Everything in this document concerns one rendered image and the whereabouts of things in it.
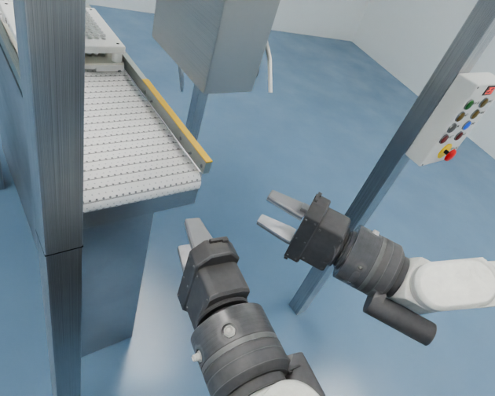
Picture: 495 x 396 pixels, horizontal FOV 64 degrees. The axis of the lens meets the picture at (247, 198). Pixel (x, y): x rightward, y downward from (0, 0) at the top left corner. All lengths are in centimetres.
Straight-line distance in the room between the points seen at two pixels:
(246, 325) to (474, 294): 32
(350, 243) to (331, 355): 124
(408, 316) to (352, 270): 10
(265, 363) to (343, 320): 152
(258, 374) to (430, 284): 28
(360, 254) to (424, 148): 69
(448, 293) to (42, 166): 56
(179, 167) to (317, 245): 39
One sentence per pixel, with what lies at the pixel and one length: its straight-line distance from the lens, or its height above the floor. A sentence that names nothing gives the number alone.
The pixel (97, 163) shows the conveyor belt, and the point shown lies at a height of 88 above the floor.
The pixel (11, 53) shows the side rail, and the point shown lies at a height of 92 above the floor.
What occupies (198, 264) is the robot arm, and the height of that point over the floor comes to 107.
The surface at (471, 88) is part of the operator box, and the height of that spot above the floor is 114.
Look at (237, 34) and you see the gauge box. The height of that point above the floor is 120.
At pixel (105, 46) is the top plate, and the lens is 113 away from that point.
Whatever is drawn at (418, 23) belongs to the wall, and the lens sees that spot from 487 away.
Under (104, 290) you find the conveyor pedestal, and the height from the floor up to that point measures 37.
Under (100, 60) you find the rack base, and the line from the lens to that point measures 116.
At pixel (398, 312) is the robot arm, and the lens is 61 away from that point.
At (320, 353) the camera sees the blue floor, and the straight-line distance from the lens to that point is 178.
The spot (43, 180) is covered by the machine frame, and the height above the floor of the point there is 101.
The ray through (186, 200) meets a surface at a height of 79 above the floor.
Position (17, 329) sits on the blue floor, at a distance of 165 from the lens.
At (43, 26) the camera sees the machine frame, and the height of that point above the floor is 123.
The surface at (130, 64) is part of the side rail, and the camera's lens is 115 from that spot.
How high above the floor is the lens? 142
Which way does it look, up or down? 40 degrees down
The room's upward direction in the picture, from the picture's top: 21 degrees clockwise
